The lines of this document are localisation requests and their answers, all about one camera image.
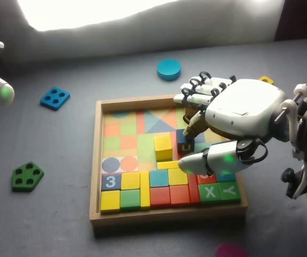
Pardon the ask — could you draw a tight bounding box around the white fabric backdrop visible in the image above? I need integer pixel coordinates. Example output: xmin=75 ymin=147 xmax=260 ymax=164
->
xmin=0 ymin=0 xmax=287 ymax=63

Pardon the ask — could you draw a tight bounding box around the blue four-hole square piece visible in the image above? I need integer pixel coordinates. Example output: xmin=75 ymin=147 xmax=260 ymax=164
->
xmin=39 ymin=86 xmax=71 ymax=111

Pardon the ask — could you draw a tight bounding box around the dark blue U cube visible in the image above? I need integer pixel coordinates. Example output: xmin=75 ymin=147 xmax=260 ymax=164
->
xmin=176 ymin=128 xmax=196 ymax=155

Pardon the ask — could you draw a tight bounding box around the magenta round piece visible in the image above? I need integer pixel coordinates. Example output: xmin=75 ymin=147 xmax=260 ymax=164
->
xmin=214 ymin=243 xmax=249 ymax=257

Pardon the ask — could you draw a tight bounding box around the green five-hole pentagon piece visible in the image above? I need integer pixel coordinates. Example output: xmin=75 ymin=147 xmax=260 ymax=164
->
xmin=11 ymin=161 xmax=45 ymax=192

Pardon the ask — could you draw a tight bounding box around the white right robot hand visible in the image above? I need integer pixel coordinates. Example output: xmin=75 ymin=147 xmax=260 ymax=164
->
xmin=173 ymin=71 xmax=289 ymax=176

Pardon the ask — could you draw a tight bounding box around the yellow holed block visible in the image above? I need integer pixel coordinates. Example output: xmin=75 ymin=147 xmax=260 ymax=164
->
xmin=257 ymin=75 xmax=274 ymax=85

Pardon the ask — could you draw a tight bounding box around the wooden puzzle tray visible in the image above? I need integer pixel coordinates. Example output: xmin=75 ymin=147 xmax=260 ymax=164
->
xmin=88 ymin=93 xmax=249 ymax=229

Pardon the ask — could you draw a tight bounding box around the blue round disc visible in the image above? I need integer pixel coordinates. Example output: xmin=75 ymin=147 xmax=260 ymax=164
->
xmin=156 ymin=58 xmax=182 ymax=82

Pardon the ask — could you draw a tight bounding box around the grey table cloth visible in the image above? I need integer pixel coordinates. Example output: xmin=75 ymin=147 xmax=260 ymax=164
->
xmin=0 ymin=40 xmax=307 ymax=257

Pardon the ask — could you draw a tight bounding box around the yellow cube block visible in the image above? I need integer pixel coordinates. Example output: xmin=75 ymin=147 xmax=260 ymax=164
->
xmin=153 ymin=134 xmax=174 ymax=162

